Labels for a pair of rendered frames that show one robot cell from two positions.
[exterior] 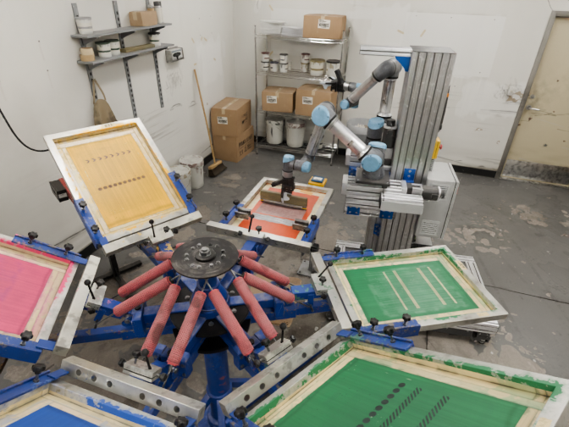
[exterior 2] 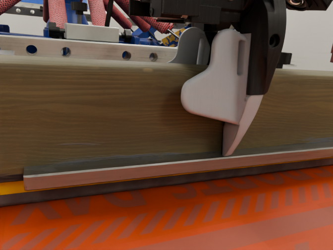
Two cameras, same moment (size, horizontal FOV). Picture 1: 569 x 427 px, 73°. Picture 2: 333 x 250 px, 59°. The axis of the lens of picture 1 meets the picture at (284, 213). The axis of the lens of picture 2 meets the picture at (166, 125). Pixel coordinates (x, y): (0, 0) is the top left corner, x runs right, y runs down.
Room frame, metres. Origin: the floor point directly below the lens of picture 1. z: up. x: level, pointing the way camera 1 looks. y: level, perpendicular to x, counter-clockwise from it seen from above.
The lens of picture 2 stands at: (2.58, -0.18, 1.07)
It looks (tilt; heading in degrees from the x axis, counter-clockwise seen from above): 17 degrees down; 137
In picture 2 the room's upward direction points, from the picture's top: 5 degrees clockwise
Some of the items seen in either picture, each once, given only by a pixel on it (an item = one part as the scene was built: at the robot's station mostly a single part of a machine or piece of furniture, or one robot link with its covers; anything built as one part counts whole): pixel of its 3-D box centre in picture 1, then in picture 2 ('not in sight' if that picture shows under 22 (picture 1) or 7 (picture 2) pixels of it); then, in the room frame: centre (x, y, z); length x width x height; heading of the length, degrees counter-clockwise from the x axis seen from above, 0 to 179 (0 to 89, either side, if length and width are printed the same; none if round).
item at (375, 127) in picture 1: (375, 127); not in sight; (2.85, -0.68, 1.42); 0.13 x 0.12 x 0.14; 144
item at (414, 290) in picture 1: (384, 277); not in sight; (1.55, -0.54, 1.05); 1.08 x 0.61 x 0.23; 102
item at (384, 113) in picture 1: (387, 96); not in sight; (2.95, -0.75, 1.63); 0.15 x 0.12 x 0.55; 144
